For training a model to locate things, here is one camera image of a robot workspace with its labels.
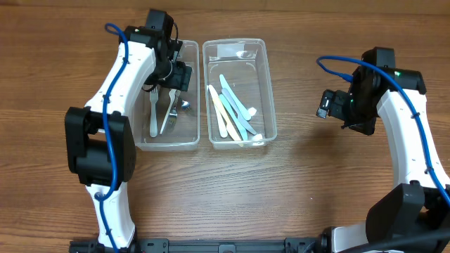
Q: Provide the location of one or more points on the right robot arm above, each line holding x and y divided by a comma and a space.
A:
414, 215

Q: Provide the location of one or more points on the left clear plastic container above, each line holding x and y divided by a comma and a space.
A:
186, 132

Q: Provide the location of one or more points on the white plastic fork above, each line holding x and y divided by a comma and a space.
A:
174, 97
154, 96

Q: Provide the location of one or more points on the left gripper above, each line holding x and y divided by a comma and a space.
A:
181, 77

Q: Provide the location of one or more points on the white plastic knife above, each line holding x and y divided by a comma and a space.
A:
241, 108
219, 123
241, 119

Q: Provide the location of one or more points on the clear plastic container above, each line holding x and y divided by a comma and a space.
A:
186, 132
244, 64

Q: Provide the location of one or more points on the cream yellow plastic knife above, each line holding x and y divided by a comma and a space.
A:
230, 129

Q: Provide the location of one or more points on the short metal fork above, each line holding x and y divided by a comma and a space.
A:
187, 108

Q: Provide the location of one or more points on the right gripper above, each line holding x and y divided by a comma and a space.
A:
336, 104

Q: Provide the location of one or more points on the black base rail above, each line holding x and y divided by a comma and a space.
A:
299, 245

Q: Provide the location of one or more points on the light blue plastic knife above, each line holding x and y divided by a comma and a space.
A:
240, 127

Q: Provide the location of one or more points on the right clear plastic container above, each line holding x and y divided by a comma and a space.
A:
244, 64

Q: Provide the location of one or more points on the long metal fork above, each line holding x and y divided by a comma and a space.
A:
172, 118

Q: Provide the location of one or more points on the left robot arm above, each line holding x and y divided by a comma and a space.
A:
100, 144

